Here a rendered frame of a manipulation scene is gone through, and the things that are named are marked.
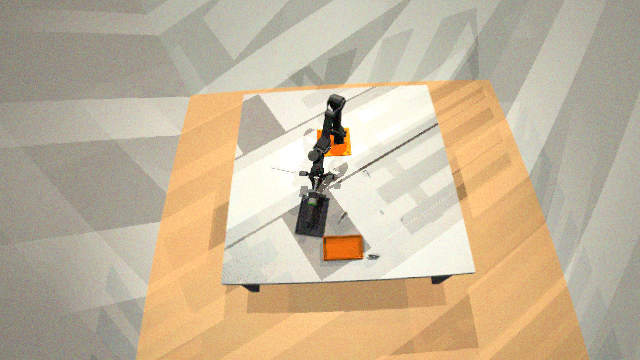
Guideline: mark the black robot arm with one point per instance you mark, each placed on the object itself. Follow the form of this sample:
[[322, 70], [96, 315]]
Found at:
[[323, 145]]

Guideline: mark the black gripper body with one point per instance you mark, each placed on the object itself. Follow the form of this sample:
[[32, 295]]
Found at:
[[305, 173]]

